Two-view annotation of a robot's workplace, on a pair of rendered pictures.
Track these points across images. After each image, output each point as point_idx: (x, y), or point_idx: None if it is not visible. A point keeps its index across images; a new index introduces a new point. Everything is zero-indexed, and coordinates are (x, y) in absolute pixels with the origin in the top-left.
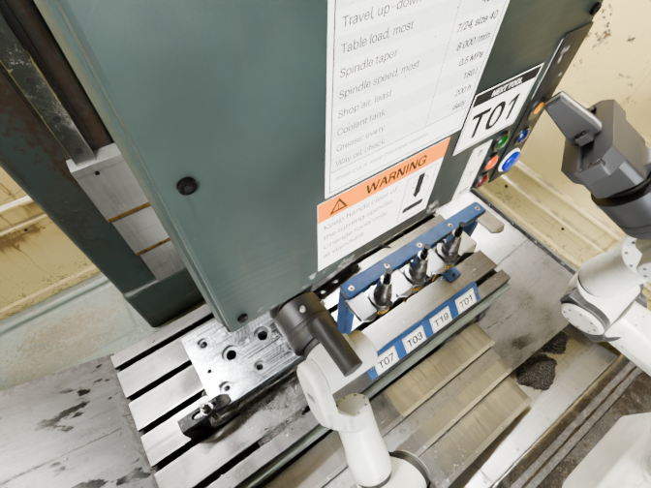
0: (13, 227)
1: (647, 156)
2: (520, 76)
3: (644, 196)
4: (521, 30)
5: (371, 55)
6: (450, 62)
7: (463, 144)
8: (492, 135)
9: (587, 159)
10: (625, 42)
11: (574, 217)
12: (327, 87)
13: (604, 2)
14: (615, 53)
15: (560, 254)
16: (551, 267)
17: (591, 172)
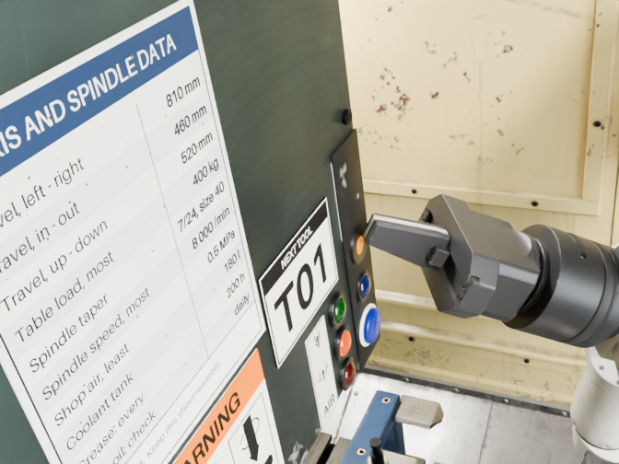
0: None
1: (523, 242)
2: (306, 226)
3: (554, 292)
4: (269, 182)
5: (69, 321)
6: (194, 265)
7: (284, 345)
8: (320, 309)
9: (458, 281)
10: (430, 100)
11: (529, 336)
12: (19, 396)
13: (378, 68)
14: (429, 116)
15: (550, 400)
16: (553, 428)
17: (473, 297)
